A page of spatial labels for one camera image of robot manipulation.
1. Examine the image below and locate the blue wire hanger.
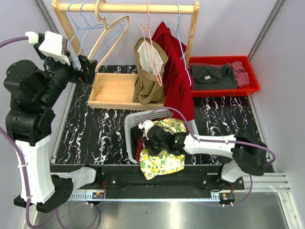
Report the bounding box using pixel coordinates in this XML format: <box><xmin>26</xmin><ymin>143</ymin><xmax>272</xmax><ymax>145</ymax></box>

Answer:
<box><xmin>80</xmin><ymin>2</ymin><xmax>127</xmax><ymax>63</ymax></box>
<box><xmin>66</xmin><ymin>2</ymin><xmax>83</xmax><ymax>69</ymax></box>
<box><xmin>163</xmin><ymin>3</ymin><xmax>192</xmax><ymax>87</ymax></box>

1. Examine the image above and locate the black skirt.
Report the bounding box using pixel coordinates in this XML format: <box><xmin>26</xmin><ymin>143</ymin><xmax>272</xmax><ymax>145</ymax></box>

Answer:
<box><xmin>130</xmin><ymin>126</ymin><xmax>142</xmax><ymax>156</ymax></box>

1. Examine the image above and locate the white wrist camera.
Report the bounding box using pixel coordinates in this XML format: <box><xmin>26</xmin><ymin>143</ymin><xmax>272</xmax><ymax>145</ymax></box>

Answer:
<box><xmin>25</xmin><ymin>31</ymin><xmax>71</xmax><ymax>65</ymax></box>
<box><xmin>138</xmin><ymin>120</ymin><xmax>154</xmax><ymax>140</ymax></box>

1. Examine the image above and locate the purple cable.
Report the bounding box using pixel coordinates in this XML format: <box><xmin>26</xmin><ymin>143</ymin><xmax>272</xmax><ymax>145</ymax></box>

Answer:
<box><xmin>140</xmin><ymin>106</ymin><xmax>276</xmax><ymax>207</ymax></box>
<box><xmin>0</xmin><ymin>35</ymin><xmax>100</xmax><ymax>229</ymax></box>

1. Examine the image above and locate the dark grey striped shirt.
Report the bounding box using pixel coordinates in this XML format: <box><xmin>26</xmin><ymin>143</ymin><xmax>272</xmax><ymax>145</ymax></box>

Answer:
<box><xmin>191</xmin><ymin>64</ymin><xmax>237</xmax><ymax>91</ymax></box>

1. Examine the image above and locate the pink garment in bin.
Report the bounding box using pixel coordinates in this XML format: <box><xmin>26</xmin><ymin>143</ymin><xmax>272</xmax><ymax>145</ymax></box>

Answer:
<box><xmin>229</xmin><ymin>61</ymin><xmax>250</xmax><ymax>87</ymax></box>

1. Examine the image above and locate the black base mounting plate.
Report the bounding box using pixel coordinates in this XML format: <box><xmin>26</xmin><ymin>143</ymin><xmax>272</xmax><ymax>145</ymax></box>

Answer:
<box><xmin>52</xmin><ymin>164</ymin><xmax>245</xmax><ymax>200</ymax></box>

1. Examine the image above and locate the red plastic bin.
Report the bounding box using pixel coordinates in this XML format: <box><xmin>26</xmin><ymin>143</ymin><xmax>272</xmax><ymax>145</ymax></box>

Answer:
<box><xmin>189</xmin><ymin>55</ymin><xmax>260</xmax><ymax>98</ymax></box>

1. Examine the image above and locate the white plastic mesh basket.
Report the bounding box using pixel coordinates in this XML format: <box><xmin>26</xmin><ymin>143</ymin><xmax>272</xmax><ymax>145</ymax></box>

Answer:
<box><xmin>124</xmin><ymin>107</ymin><xmax>200</xmax><ymax>164</ymax></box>

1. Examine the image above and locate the wooden clothes rack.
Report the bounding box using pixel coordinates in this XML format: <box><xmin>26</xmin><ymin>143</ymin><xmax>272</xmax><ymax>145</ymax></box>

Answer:
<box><xmin>51</xmin><ymin>0</ymin><xmax>200</xmax><ymax>110</ymax></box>

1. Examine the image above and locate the khaki skirt white lining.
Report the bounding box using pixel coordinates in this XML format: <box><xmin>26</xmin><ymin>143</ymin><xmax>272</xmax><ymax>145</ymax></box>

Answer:
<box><xmin>132</xmin><ymin>38</ymin><xmax>168</xmax><ymax>104</ymax></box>

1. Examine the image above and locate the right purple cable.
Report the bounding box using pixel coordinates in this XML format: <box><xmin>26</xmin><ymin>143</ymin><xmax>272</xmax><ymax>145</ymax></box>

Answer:
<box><xmin>140</xmin><ymin>106</ymin><xmax>276</xmax><ymax>207</ymax></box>

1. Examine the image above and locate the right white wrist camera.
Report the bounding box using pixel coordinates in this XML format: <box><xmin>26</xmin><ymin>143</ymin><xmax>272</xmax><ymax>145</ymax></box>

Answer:
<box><xmin>138</xmin><ymin>120</ymin><xmax>154</xmax><ymax>140</ymax></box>

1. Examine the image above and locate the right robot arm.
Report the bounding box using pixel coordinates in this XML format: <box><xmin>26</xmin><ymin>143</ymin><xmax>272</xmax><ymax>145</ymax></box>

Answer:
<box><xmin>143</xmin><ymin>125</ymin><xmax>267</xmax><ymax>189</ymax></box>

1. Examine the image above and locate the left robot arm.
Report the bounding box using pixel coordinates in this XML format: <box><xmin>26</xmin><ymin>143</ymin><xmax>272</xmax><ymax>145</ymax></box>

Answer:
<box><xmin>4</xmin><ymin>55</ymin><xmax>103</xmax><ymax>213</ymax></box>

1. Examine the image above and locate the lemon print skirt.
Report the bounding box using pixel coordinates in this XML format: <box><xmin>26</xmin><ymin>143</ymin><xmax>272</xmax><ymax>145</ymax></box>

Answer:
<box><xmin>139</xmin><ymin>118</ymin><xmax>188</xmax><ymax>180</ymax></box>

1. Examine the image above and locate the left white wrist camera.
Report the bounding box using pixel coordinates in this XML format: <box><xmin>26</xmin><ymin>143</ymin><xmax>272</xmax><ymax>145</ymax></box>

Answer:
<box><xmin>25</xmin><ymin>31</ymin><xmax>71</xmax><ymax>65</ymax></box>

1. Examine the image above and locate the aluminium frame rail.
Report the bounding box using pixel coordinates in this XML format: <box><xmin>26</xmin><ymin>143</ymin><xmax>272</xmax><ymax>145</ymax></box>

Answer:
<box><xmin>64</xmin><ymin>176</ymin><xmax>290</xmax><ymax>204</ymax></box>

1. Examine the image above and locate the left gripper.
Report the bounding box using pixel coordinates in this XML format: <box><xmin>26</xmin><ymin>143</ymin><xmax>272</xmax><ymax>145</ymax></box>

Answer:
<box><xmin>35</xmin><ymin>42</ymin><xmax>97</xmax><ymax>107</ymax></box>

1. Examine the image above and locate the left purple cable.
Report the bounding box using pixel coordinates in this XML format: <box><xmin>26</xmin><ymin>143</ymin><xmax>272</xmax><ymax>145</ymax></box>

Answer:
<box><xmin>0</xmin><ymin>35</ymin><xmax>100</xmax><ymax>229</ymax></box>

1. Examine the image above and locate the red polka dot skirt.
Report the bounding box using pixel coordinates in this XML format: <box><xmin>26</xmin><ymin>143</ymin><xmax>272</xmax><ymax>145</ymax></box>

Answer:
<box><xmin>133</xmin><ymin>117</ymin><xmax>173</xmax><ymax>163</ymax></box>

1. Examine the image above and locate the pink wire hanger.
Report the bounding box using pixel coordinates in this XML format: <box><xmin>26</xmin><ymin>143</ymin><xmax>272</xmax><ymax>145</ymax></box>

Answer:
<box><xmin>142</xmin><ymin>3</ymin><xmax>163</xmax><ymax>86</ymax></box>

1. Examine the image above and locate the plain red skirt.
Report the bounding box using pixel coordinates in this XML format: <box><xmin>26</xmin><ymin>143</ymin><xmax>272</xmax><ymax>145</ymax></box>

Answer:
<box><xmin>152</xmin><ymin>22</ymin><xmax>194</xmax><ymax>121</ymax></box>

